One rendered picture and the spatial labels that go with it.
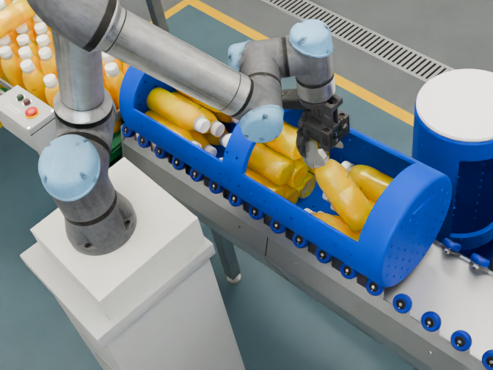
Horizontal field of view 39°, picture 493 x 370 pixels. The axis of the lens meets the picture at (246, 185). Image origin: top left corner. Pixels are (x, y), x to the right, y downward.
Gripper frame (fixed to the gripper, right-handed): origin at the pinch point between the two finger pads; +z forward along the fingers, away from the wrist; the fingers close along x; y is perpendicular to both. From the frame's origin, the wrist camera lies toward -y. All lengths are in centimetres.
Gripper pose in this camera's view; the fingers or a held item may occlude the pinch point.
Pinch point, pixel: (315, 156)
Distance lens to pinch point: 153.9
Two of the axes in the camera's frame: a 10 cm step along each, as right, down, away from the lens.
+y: 7.3, 4.4, -5.2
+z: 1.5, 6.4, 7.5
